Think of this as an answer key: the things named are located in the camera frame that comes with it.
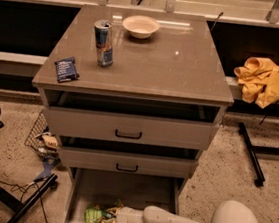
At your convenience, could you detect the bottom drawer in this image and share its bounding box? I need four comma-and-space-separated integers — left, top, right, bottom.
63, 168, 179, 223

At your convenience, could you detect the black stand leg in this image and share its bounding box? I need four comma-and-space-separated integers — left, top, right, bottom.
0, 173, 58, 223
239, 122, 279, 187

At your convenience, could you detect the middle drawer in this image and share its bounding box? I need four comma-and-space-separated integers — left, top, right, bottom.
59, 137, 198, 178

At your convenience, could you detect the white paper bowl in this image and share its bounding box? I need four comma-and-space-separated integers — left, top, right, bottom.
122, 15, 159, 40

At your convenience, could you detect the blue strap on floor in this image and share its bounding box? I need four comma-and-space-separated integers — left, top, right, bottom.
33, 155, 62, 185

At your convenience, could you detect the wire mesh basket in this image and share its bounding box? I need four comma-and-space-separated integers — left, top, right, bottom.
24, 112, 58, 159

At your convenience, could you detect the dark blue snack packet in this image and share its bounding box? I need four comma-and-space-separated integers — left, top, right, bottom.
54, 57, 79, 83

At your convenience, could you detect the top drawer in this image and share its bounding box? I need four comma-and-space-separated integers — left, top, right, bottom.
38, 87, 223, 154

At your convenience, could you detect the black stand leg left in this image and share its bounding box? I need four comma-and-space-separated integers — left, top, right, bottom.
0, 173, 58, 223

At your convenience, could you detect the blue energy drink can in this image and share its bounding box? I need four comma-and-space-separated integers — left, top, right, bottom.
94, 19, 113, 67

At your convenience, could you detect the grey drawer cabinet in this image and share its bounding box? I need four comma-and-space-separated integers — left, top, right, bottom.
15, 0, 243, 223

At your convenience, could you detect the drawer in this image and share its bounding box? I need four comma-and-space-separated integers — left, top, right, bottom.
38, 87, 223, 154
63, 168, 179, 223
59, 137, 198, 178

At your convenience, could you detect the green rice chip bag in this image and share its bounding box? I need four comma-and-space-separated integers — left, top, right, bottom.
83, 200, 124, 223

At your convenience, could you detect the black cable on floor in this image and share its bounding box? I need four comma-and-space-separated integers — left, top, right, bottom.
0, 176, 56, 223

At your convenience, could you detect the yellow cloth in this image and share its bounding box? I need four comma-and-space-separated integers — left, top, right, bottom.
234, 57, 279, 109

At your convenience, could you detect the black stand leg right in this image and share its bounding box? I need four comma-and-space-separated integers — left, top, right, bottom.
239, 122, 279, 187

